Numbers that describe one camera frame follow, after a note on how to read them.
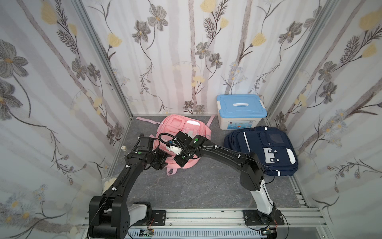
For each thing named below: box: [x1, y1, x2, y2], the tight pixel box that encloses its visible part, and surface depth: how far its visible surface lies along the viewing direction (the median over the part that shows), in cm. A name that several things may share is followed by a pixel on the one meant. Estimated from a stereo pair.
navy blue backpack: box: [223, 126, 299, 177], surface depth 97 cm
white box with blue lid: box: [216, 94, 268, 130], surface depth 106 cm
